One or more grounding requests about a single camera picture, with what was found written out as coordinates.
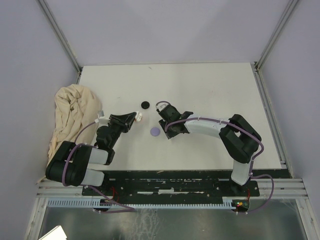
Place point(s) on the black earbud charging case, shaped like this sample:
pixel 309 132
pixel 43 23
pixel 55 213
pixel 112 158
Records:
pixel 145 105

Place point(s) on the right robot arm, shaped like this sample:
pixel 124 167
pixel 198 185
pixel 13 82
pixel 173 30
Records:
pixel 241 140

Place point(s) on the white paper sheet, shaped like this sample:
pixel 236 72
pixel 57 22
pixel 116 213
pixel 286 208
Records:
pixel 56 233

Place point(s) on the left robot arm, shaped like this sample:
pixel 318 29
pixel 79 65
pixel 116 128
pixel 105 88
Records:
pixel 70 163

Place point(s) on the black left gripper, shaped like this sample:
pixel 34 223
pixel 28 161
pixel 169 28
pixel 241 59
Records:
pixel 125 121

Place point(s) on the cream crumpled cloth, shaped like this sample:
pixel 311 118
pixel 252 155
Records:
pixel 76 107

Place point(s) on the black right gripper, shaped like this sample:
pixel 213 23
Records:
pixel 168 133

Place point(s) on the lilac earbud charging case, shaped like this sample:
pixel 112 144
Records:
pixel 155 131

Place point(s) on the white earbud charging case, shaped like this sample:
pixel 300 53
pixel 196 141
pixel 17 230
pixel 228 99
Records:
pixel 138 116

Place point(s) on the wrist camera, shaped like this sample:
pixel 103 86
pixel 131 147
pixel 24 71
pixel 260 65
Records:
pixel 101 116
pixel 161 106

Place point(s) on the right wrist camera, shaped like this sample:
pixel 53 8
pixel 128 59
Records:
pixel 161 106

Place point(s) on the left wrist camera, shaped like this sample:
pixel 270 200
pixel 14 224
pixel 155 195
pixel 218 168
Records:
pixel 101 116

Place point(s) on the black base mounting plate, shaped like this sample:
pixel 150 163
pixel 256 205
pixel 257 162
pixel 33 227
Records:
pixel 217 182

